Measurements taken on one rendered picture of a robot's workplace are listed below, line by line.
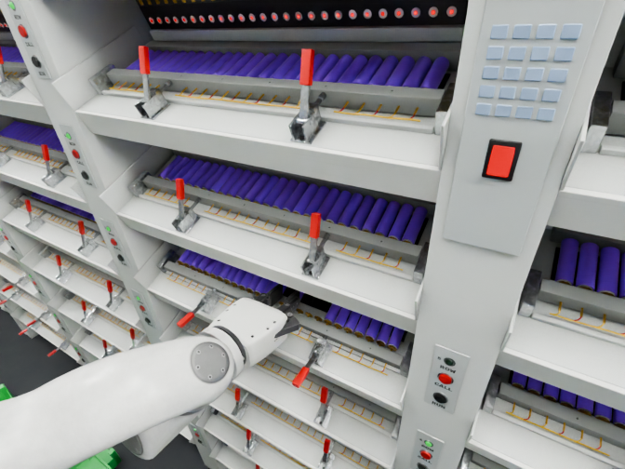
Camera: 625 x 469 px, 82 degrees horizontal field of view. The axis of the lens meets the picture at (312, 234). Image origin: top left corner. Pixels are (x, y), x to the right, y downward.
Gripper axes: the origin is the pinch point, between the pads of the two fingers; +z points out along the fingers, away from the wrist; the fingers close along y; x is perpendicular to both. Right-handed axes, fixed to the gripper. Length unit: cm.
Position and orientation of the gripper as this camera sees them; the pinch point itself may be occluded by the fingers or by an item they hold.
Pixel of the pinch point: (283, 298)
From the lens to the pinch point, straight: 67.1
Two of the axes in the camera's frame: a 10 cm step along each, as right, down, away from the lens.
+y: 8.6, 2.4, -4.5
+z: 5.1, -3.5, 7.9
